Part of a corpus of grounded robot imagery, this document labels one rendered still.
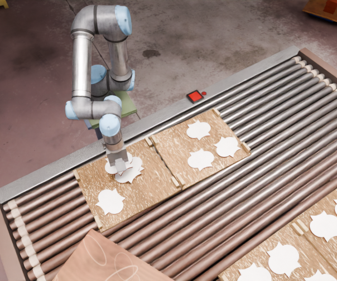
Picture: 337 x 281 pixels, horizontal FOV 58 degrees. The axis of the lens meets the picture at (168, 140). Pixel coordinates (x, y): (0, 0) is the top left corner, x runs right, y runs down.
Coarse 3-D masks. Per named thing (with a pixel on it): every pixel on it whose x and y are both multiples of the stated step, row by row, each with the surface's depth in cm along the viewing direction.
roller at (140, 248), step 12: (336, 120) 172; (324, 132) 167; (300, 144) 162; (288, 156) 159; (264, 168) 153; (240, 180) 150; (252, 180) 151; (228, 192) 146; (204, 204) 142; (216, 204) 144; (192, 216) 139; (168, 228) 136; (180, 228) 137; (144, 240) 134; (156, 240) 133; (132, 252) 130; (144, 252) 132
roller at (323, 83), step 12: (324, 84) 188; (300, 96) 182; (276, 108) 176; (252, 120) 172; (264, 120) 173; (240, 132) 167; (168, 168) 153; (84, 216) 139; (72, 228) 136; (48, 240) 132; (24, 252) 129; (36, 252) 131
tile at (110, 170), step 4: (128, 156) 142; (128, 160) 141; (132, 160) 142; (108, 164) 140; (128, 164) 140; (108, 168) 139; (112, 168) 139; (128, 168) 140; (108, 172) 137; (112, 172) 137; (116, 172) 137; (120, 172) 137
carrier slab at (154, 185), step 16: (144, 144) 159; (144, 160) 154; (160, 160) 154; (80, 176) 149; (96, 176) 149; (112, 176) 149; (144, 176) 149; (160, 176) 149; (96, 192) 144; (128, 192) 144; (144, 192) 144; (160, 192) 144; (176, 192) 145; (96, 208) 139; (128, 208) 139; (144, 208) 139; (112, 224) 135
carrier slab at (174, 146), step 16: (208, 112) 172; (176, 128) 166; (224, 128) 166; (160, 144) 160; (176, 144) 160; (192, 144) 160; (208, 144) 160; (240, 144) 160; (176, 160) 154; (224, 160) 154; (240, 160) 156; (192, 176) 149; (208, 176) 149
